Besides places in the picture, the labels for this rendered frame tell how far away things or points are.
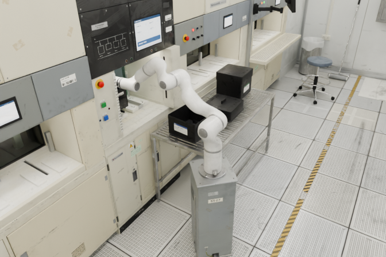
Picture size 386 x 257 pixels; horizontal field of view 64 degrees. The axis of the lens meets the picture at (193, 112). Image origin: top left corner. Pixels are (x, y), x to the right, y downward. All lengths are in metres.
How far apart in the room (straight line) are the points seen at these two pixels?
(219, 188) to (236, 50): 2.16
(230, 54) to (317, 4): 2.68
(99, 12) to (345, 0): 4.79
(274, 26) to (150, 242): 3.78
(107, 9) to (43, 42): 0.47
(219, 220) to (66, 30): 1.59
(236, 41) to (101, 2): 2.17
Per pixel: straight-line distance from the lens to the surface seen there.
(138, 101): 2.81
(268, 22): 5.28
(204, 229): 2.36
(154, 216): 2.94
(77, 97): 1.99
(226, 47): 3.93
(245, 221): 2.90
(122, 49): 2.17
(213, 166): 2.08
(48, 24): 1.82
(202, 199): 2.15
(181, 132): 2.46
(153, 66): 2.04
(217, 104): 2.79
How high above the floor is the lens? 2.14
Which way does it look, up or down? 29 degrees down
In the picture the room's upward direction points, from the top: 1 degrees counter-clockwise
